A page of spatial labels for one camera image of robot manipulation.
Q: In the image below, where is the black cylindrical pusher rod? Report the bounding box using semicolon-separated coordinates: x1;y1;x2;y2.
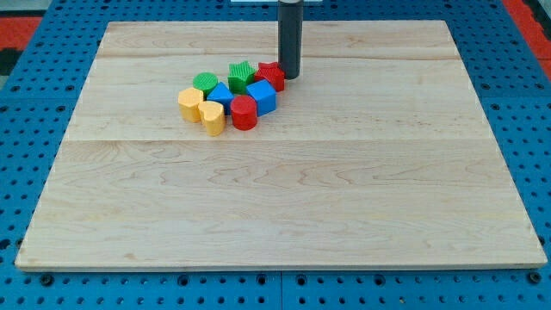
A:
277;0;304;80

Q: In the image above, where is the red cylinder block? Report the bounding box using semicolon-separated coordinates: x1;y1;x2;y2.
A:
230;95;257;131

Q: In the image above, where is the light wooden board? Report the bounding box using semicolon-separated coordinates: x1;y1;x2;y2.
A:
15;21;547;272

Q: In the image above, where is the yellow hexagon block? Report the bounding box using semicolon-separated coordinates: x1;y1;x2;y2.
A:
177;87;204;122

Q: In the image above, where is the blue triangle block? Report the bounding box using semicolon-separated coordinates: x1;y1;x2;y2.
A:
207;82;234;115

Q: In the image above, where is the green star block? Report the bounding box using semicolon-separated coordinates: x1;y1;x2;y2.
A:
227;60;257;95

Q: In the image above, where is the blue cube block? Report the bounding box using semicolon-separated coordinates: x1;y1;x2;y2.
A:
245;79;277;116

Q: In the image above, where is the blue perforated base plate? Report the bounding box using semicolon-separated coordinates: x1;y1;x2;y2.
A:
1;0;550;309

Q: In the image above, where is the red star block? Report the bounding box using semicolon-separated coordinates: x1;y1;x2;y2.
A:
254;62;285;92

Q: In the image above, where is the yellow heart block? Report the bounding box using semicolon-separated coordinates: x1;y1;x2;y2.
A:
198;101;226;136

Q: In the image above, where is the green cylinder block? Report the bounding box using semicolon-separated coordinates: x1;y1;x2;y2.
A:
192;71;219;96

